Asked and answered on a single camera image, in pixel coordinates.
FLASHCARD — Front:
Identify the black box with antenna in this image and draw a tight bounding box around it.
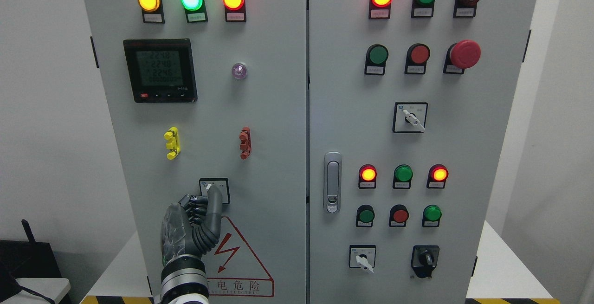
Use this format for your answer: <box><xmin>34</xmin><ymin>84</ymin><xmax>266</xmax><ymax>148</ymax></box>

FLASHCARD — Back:
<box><xmin>0</xmin><ymin>219</ymin><xmax>62</xmax><ymax>301</ymax></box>

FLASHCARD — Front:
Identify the door rotary switch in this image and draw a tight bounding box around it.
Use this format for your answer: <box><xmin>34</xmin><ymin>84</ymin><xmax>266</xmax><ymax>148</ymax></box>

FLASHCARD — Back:
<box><xmin>199</xmin><ymin>178</ymin><xmax>231</xmax><ymax>205</ymax></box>

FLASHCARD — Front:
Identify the red push button upper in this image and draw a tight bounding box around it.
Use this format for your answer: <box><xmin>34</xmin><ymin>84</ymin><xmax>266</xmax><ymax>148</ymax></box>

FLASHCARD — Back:
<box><xmin>404</xmin><ymin>43</ymin><xmax>431</xmax><ymax>74</ymax></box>

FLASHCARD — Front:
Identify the right grey cabinet door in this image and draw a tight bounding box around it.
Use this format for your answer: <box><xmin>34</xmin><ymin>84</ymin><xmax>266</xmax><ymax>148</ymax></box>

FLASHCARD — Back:
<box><xmin>309</xmin><ymin>0</ymin><xmax>536</xmax><ymax>304</ymax></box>

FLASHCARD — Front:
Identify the lower white rotary switch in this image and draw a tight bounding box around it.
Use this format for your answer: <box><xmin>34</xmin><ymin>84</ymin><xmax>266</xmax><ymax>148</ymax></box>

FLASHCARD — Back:
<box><xmin>349</xmin><ymin>245</ymin><xmax>377</xmax><ymax>274</ymax></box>

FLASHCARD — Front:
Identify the small purple clear lamp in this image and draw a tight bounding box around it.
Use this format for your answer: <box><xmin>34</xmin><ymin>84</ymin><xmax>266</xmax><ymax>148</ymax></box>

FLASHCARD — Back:
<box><xmin>232</xmin><ymin>63</ymin><xmax>248</xmax><ymax>80</ymax></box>

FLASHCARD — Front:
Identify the green indicator bottom right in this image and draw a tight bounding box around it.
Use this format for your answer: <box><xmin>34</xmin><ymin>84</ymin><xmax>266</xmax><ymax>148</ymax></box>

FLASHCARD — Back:
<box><xmin>422</xmin><ymin>204</ymin><xmax>443</xmax><ymax>228</ymax></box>

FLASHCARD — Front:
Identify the green push button lower left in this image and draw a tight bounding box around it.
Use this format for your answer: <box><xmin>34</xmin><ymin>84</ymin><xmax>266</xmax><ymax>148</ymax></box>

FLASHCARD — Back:
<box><xmin>355</xmin><ymin>204</ymin><xmax>375</xmax><ymax>227</ymax></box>

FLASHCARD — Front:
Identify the upper right rotary switch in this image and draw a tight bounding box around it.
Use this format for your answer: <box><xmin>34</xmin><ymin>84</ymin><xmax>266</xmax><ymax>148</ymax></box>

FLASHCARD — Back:
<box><xmin>393</xmin><ymin>102</ymin><xmax>428</xmax><ymax>133</ymax></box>

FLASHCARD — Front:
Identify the red lit indicator left door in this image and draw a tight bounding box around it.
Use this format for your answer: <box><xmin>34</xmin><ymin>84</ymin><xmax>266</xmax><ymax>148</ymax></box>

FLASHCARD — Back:
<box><xmin>223</xmin><ymin>0</ymin><xmax>246</xmax><ymax>22</ymax></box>

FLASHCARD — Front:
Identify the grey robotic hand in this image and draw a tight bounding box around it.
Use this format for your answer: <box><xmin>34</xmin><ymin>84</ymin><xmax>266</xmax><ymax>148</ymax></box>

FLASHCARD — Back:
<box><xmin>161</xmin><ymin>184</ymin><xmax>223</xmax><ymax>265</ymax></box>

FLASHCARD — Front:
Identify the green indicator lower middle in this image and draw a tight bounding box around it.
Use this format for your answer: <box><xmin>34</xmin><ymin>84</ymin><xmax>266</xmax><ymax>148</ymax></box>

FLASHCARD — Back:
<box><xmin>392</xmin><ymin>164</ymin><xmax>413</xmax><ymax>189</ymax></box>

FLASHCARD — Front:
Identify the green push button upper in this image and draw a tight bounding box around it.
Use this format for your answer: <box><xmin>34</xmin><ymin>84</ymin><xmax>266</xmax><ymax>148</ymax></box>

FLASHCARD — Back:
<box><xmin>364</xmin><ymin>44</ymin><xmax>389</xmax><ymax>76</ymax></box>

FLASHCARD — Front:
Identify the red lit indicator top right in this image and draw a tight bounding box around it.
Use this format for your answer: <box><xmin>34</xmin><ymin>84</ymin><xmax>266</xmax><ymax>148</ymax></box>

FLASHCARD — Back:
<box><xmin>368</xmin><ymin>0</ymin><xmax>392</xmax><ymax>20</ymax></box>

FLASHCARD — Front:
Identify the red lit indicator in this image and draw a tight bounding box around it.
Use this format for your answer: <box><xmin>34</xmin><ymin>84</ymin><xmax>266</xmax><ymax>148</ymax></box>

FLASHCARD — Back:
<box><xmin>368</xmin><ymin>0</ymin><xmax>392</xmax><ymax>20</ymax></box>
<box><xmin>358</xmin><ymin>164</ymin><xmax>377</xmax><ymax>188</ymax></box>
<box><xmin>426</xmin><ymin>164</ymin><xmax>448</xmax><ymax>188</ymax></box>

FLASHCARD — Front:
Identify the yellow indicator light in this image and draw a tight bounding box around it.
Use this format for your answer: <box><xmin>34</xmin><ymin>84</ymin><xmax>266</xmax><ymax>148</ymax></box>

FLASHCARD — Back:
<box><xmin>137</xmin><ymin>0</ymin><xmax>165</xmax><ymax>24</ymax></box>

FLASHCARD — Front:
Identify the green lit indicator light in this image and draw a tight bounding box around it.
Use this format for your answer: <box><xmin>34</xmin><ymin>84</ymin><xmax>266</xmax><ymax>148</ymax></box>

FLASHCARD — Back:
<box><xmin>180</xmin><ymin>0</ymin><xmax>208</xmax><ymax>23</ymax></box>

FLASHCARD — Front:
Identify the red electric hazard warning sticker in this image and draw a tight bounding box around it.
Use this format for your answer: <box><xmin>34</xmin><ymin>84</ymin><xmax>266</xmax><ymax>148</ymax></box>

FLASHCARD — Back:
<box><xmin>202</xmin><ymin>216</ymin><xmax>275</xmax><ymax>298</ymax></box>

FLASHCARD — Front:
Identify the black digital power meter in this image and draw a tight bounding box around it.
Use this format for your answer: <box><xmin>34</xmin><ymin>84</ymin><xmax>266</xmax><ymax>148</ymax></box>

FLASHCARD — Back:
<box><xmin>123</xmin><ymin>38</ymin><xmax>198</xmax><ymax>103</ymax></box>

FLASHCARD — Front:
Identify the red push button lower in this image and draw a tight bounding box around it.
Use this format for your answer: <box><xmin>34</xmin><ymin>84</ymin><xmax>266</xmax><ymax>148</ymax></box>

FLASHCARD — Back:
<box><xmin>388</xmin><ymin>204</ymin><xmax>410</xmax><ymax>227</ymax></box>

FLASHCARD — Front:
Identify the black key selector switch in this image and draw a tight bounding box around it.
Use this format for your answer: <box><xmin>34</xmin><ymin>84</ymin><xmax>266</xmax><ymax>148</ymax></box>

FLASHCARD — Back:
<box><xmin>410</xmin><ymin>245</ymin><xmax>440</xmax><ymax>278</ymax></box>

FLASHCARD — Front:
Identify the red lit indicator lower left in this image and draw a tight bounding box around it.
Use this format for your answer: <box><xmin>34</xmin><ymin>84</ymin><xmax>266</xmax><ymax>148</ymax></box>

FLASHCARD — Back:
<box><xmin>358</xmin><ymin>164</ymin><xmax>377</xmax><ymax>188</ymax></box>

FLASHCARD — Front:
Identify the silver door lock handle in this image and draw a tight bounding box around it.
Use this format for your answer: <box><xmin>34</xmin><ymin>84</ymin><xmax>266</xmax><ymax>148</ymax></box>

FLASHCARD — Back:
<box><xmin>324</xmin><ymin>152</ymin><xmax>343</xmax><ymax>213</ymax></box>

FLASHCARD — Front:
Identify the green push button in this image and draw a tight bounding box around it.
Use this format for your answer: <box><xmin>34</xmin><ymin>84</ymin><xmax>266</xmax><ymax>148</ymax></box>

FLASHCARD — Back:
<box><xmin>355</xmin><ymin>204</ymin><xmax>375</xmax><ymax>227</ymax></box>
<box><xmin>364</xmin><ymin>44</ymin><xmax>389</xmax><ymax>76</ymax></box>

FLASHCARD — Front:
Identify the red terminal clip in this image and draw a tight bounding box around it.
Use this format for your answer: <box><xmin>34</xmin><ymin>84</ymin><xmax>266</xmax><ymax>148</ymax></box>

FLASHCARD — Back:
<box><xmin>239</xmin><ymin>126</ymin><xmax>252</xmax><ymax>160</ymax></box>

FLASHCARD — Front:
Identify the left grey cabinet door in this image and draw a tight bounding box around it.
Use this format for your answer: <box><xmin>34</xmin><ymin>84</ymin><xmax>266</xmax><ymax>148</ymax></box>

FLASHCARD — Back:
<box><xmin>84</xmin><ymin>0</ymin><xmax>306</xmax><ymax>304</ymax></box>

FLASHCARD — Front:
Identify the red lit indicator lower right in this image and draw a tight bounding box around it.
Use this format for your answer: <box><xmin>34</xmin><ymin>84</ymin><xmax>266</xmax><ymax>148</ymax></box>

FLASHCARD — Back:
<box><xmin>426</xmin><ymin>164</ymin><xmax>448</xmax><ymax>188</ymax></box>

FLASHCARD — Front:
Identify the yellow terminal clip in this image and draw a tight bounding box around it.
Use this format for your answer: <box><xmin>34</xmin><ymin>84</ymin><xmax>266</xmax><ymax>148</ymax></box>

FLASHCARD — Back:
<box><xmin>163</xmin><ymin>126</ymin><xmax>181</xmax><ymax>160</ymax></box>

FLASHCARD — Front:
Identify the red push button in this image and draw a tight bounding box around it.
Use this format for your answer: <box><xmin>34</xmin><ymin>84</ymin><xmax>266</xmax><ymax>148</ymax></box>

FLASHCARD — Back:
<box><xmin>388</xmin><ymin>204</ymin><xmax>410</xmax><ymax>227</ymax></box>
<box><xmin>404</xmin><ymin>43</ymin><xmax>431</xmax><ymax>74</ymax></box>

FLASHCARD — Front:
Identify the green indicator top right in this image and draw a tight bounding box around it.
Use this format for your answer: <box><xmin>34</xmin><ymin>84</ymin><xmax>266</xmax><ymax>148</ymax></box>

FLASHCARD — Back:
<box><xmin>410</xmin><ymin>0</ymin><xmax>435</xmax><ymax>18</ymax></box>

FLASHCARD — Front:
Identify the red emergency stop mushroom button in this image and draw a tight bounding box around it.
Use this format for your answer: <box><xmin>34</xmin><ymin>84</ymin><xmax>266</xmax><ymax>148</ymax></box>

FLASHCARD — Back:
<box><xmin>443</xmin><ymin>39</ymin><xmax>481</xmax><ymax>74</ymax></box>

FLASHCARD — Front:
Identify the grey cabinet door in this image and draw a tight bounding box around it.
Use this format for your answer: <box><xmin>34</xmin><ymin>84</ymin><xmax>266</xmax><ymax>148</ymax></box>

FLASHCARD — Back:
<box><xmin>84</xmin><ymin>0</ymin><xmax>306</xmax><ymax>304</ymax></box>
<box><xmin>309</xmin><ymin>0</ymin><xmax>536</xmax><ymax>304</ymax></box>

